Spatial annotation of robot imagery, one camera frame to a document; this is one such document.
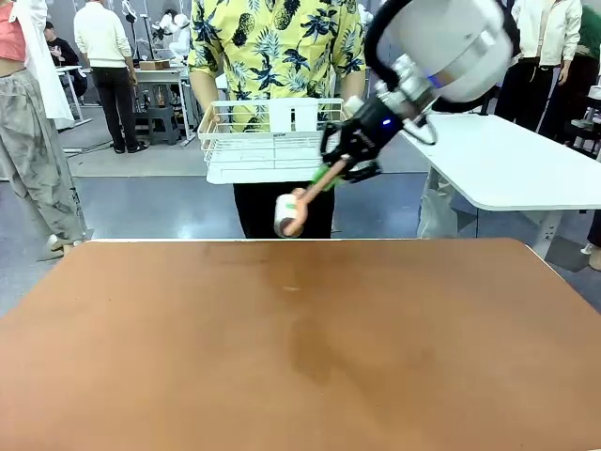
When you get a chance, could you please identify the white side table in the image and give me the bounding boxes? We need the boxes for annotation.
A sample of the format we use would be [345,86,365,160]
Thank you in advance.
[399,112,601,260]

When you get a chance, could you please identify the white cutlery holder cup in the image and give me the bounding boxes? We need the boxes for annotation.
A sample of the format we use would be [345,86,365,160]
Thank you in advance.
[269,101,318,134]

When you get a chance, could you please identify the wooden-handled lint roller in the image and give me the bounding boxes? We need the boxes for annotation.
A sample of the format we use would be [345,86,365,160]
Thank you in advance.
[272,154,353,240]

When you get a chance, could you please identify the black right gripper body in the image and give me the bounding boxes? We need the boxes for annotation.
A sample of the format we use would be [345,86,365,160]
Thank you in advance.
[338,95,407,166]

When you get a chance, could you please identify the grey step stool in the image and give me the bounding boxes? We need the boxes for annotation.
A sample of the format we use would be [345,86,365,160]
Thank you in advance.
[145,105,182,146]

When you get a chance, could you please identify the seated person in black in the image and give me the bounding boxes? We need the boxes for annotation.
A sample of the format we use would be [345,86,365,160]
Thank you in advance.
[43,20,89,100]

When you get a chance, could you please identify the person in pink top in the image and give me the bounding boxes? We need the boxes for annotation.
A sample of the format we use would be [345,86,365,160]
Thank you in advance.
[0,0,91,262]

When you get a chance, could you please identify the white wire dish rack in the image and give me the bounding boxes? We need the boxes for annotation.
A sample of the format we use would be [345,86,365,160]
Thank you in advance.
[197,97,352,185]

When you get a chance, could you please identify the person in yellow pineapple shirt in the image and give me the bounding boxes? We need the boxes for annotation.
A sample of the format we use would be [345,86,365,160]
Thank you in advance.
[186,0,368,240]

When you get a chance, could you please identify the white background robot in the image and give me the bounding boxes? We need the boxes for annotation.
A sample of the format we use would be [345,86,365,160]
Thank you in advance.
[150,10,193,60]

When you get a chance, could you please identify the person in white sweater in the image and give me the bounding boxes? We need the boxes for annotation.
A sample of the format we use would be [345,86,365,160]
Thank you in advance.
[73,0,149,155]

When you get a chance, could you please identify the small white desk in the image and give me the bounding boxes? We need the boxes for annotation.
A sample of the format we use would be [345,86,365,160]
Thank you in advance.
[54,64,94,127]

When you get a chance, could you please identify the white background desk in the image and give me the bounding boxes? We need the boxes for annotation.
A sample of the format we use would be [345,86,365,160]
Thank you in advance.
[133,67,197,142]

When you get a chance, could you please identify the person's left forearm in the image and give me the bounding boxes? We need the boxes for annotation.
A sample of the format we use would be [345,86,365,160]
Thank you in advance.
[339,69,368,101]

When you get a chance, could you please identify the person's right hand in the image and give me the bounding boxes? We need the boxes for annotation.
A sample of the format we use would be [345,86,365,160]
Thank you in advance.
[198,103,223,139]

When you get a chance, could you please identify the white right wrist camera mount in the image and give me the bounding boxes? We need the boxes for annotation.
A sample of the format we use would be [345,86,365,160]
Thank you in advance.
[400,114,439,146]

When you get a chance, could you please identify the person's right forearm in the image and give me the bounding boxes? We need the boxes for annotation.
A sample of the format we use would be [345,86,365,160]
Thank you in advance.
[189,69,221,124]

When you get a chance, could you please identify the person in white jacket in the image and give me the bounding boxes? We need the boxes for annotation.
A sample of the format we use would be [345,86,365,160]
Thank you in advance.
[495,0,584,133]

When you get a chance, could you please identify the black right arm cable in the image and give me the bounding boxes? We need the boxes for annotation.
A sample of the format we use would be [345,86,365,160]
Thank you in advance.
[362,0,414,95]

